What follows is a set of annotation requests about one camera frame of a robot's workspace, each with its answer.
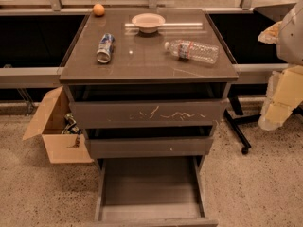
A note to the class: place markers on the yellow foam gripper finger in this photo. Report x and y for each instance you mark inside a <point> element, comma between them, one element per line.
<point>270,34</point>
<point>284,93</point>

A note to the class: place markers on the clear plastic water bottle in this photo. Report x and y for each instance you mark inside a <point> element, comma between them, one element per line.
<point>190,50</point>

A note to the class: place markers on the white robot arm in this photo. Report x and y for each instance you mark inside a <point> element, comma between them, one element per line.
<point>289,47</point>

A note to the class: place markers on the grey middle drawer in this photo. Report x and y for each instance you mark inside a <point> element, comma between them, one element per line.
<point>150,147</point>

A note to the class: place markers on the grey drawer cabinet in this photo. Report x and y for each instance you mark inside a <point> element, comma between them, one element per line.
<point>142,70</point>

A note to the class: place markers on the grey top drawer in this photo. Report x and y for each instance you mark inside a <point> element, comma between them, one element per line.
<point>147,114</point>

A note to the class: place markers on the grey open bottom drawer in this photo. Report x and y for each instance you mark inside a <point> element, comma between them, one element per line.
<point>151,192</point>

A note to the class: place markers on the black rolling table stand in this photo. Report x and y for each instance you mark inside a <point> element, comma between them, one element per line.
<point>254,60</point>

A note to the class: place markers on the white paper bowl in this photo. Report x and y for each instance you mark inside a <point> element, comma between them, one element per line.
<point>148,22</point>

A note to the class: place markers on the crushed blue soda can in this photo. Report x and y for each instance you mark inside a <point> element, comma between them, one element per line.
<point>105,48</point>

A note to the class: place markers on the orange fruit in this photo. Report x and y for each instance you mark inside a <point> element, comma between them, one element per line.
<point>98,10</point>

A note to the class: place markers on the cans inside cardboard box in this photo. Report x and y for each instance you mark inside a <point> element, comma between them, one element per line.
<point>71,125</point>

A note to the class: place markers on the open cardboard box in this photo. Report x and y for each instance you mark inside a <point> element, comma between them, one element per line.
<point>49,123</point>

